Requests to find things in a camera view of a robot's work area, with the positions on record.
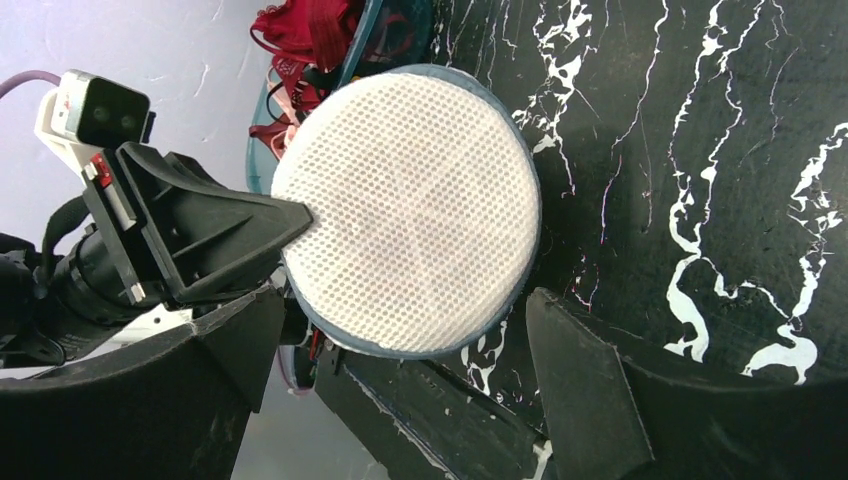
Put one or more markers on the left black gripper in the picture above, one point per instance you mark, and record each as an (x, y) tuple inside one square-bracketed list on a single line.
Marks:
[(94, 272)]

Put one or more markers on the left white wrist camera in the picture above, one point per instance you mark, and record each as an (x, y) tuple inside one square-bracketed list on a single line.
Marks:
[(86, 113)]

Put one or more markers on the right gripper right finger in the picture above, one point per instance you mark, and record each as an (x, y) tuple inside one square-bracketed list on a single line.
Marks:
[(619, 407)]

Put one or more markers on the teal plastic bin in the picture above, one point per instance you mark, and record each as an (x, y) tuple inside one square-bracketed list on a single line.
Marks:
[(389, 34)]

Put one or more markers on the white mesh laundry basket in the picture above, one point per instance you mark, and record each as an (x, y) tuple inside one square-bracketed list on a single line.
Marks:
[(426, 211)]

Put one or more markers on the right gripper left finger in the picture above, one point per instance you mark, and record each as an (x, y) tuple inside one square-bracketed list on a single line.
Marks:
[(172, 406)]

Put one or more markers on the dark red bra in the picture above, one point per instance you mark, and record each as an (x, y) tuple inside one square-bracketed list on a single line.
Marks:
[(308, 41)]

